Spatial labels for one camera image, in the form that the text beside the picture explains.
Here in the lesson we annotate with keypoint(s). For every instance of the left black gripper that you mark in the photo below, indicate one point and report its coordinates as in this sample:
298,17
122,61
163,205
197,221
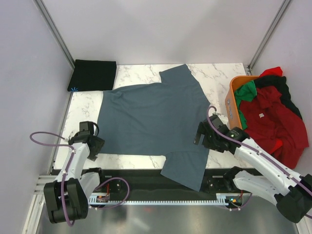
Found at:
99,143

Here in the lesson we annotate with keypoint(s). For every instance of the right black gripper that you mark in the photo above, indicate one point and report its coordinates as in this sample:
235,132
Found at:
202,129

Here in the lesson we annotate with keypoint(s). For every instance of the blue-grey t shirt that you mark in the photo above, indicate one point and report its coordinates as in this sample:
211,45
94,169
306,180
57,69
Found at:
158,119

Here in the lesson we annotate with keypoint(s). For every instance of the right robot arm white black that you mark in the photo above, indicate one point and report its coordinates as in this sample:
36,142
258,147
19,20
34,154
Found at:
288,190

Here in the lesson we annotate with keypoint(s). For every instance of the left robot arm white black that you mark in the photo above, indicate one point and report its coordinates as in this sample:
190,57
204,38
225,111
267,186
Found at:
67,196

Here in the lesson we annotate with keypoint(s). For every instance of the orange plastic basket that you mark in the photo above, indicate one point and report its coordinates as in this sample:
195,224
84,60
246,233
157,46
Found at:
230,103

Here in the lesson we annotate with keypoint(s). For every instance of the green t shirt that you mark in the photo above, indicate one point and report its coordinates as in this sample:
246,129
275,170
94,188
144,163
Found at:
246,92

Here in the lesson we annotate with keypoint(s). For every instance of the red t shirt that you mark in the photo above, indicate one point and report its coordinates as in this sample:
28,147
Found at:
273,126

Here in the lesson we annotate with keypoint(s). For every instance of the folded black t shirt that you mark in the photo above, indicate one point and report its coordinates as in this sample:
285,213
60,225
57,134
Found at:
92,75

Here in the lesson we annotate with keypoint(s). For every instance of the black t shirt in basket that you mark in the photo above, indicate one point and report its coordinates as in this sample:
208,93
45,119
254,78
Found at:
280,84

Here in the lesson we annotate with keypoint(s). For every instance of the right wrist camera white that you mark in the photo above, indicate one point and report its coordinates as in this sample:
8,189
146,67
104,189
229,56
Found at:
224,119

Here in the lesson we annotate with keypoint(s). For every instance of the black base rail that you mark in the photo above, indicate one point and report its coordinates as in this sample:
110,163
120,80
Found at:
149,184

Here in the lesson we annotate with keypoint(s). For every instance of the white slotted cable duct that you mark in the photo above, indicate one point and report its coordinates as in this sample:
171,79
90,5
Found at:
220,200

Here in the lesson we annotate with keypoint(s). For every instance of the right aluminium frame post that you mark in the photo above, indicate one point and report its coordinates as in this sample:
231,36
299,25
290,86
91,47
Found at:
269,33

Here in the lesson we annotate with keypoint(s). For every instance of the aluminium frame post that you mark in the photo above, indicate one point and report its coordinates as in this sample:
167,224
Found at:
269,33
54,30

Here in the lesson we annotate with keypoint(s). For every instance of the aluminium frame extrusion base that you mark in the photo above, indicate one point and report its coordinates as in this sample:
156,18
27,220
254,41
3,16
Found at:
42,180

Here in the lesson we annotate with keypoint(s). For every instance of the left aluminium frame post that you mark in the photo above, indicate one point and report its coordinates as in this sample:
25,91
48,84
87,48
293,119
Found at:
54,30

